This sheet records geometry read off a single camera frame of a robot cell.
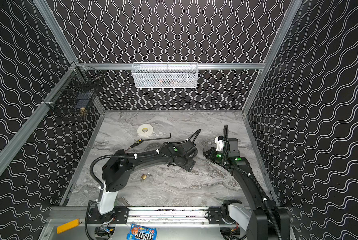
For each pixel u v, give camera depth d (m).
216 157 0.71
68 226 0.72
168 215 0.76
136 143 1.01
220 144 0.76
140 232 0.69
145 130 1.09
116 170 0.52
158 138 1.04
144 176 0.87
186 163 0.76
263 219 0.40
